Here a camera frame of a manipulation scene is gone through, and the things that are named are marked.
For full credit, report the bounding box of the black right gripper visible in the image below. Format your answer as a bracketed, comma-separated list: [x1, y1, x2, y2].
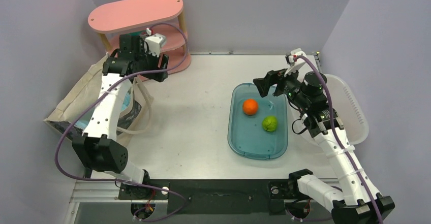
[255, 63, 311, 109]

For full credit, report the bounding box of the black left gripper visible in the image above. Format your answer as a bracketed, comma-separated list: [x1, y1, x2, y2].
[134, 46, 167, 82]

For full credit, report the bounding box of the orange mandarin fruit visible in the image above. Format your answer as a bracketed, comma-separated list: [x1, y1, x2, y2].
[242, 99, 259, 116]

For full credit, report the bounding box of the green round fruit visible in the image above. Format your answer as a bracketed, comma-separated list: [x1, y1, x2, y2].
[261, 116, 278, 132]

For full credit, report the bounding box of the light blue plastic grocery bag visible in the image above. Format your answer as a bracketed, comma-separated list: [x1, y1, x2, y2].
[74, 91, 133, 130]

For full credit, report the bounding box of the beige canvas tote bag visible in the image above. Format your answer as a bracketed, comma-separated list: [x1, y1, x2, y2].
[44, 55, 153, 147]

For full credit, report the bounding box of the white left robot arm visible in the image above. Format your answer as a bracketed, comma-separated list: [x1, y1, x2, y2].
[72, 34, 169, 199]

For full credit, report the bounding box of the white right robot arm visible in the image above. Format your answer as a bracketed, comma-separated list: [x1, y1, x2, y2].
[253, 70, 395, 223]

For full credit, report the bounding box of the teal transparent plastic tub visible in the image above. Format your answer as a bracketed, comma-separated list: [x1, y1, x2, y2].
[227, 83, 288, 160]

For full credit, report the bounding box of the pink three-tier shelf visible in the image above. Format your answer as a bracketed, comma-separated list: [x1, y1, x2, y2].
[88, 0, 191, 74]

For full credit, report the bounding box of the white plastic basket tub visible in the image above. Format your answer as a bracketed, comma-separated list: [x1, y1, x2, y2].
[288, 74, 369, 152]

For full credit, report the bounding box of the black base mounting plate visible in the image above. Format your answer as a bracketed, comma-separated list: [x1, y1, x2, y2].
[118, 179, 312, 217]

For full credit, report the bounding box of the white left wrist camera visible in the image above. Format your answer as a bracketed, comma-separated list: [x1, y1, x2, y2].
[144, 28, 167, 57]

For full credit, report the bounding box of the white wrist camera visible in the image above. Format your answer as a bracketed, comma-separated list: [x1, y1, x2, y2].
[284, 48, 306, 77]
[144, 28, 167, 57]

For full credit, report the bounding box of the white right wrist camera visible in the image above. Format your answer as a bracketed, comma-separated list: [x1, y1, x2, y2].
[284, 48, 306, 77]

